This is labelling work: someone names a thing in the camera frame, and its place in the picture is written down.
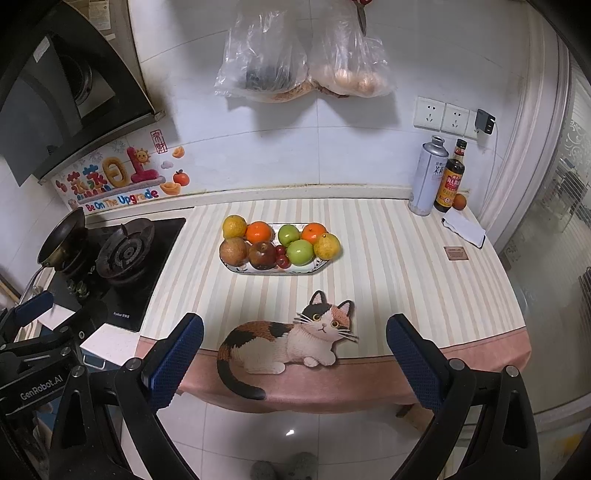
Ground striped cat print tablecloth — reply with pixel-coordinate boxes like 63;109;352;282
139;198;529;414

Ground red apple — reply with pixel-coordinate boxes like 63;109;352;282
248;241;278;271

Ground clear plastic bag pale contents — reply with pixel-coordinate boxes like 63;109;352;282
307;0;395;99

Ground clear plastic bag dark contents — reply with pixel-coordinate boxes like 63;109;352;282
215;0;309;100

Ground grey fuzzy slipper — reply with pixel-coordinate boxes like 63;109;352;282
281;452;318;480

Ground black plug charger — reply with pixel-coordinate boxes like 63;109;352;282
475;109;497;136

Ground large green apple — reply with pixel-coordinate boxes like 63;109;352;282
286;239;315;267

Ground red handled scissors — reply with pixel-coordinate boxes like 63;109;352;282
353;0;375;35

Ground dark sauce bottle red label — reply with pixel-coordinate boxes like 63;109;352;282
434;138;468;213

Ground white charger cable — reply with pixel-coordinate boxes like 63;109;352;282
487;124;502;197

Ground white paper sheet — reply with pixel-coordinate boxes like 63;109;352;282
37;302;77;330

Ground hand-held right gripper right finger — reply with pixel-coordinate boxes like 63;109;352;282
386;314;541;480

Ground bright orange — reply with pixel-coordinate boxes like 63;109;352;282
246;222;272;244
301;222;328;244

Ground black gas stove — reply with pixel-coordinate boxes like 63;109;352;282
28;217;187;333

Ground floral print plate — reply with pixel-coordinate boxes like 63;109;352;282
221;223;334;276

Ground brown round fruit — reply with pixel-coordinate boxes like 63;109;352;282
219;237;250;267

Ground yellow-green citrus fruit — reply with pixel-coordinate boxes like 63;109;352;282
223;215;247;240

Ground large yellow citrus fruit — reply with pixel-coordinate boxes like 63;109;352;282
313;233;342;259

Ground white door frame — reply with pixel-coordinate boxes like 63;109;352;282
478;23;573;250

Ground black range hood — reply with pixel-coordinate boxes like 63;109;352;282
0;0;158;185

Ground dark frying pan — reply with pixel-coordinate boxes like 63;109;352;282
17;207;88;308

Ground white folded cloth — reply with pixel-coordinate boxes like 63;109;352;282
441;210;487;249

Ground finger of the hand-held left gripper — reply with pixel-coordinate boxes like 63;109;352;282
0;291;77;354

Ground grey metal bottle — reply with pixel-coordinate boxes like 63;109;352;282
407;136;450;217

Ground colourful wall sticker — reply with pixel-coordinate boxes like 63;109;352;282
54;129;190;213

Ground frosted glass door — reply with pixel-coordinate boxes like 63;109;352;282
499;60;591;416

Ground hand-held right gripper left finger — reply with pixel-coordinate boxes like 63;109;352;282
48;312;205;480

